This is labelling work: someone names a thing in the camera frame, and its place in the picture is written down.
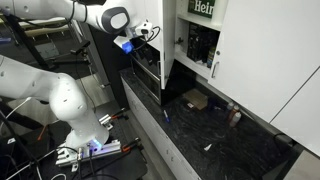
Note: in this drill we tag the dark jar colourful label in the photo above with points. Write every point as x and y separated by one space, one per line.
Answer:
210 58

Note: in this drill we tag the dark blue squeeze bottle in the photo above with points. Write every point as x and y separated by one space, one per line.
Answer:
229 106

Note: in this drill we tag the white wrist mount blue end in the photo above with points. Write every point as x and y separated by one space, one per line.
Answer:
127 47

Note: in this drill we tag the small white wrist camera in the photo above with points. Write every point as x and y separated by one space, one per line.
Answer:
143 29

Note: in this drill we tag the tall black panel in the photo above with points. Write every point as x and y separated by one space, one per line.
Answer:
110 66

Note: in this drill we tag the silver metal bracket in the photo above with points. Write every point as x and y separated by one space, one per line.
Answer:
106 120

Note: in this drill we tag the metal door hinge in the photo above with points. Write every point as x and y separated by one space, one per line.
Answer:
179 41

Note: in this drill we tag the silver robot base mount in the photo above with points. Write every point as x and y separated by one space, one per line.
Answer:
106 148

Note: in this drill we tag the dark blue cup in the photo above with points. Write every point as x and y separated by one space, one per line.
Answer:
214 104

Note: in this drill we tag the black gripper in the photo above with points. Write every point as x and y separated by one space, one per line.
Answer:
145 46

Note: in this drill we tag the black box stack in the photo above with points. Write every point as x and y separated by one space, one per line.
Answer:
198 41

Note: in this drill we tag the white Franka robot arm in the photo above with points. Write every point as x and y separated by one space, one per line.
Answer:
76 110

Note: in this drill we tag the black steel microwave oven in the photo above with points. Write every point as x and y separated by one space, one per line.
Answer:
146 80

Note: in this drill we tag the white paper scrap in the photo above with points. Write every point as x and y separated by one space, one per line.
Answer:
208 147

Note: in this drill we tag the beige wooden shelf rack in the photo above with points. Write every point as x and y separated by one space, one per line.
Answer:
46 30

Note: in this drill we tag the black clamp orange grip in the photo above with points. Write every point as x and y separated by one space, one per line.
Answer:
131 145
120 115

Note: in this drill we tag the white lower cabinet row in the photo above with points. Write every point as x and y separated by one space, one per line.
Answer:
156 140

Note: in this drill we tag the round silver door lock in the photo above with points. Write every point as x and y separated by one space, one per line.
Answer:
217 52

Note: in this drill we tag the clear white squeeze bottle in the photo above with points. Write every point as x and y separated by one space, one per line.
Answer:
235 119

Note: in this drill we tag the flat brown cardboard box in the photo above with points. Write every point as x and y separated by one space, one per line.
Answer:
196 98

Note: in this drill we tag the green Heineken box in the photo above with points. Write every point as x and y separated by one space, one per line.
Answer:
201 7

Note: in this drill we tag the black robot cart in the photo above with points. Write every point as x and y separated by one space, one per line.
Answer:
133 166

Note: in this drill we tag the small white label card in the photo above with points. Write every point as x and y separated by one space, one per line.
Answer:
190 105

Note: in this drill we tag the red brown squeeze bottle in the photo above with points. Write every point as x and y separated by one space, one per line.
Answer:
232 111

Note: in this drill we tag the blue marker pen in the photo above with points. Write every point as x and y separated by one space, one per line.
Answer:
166 116

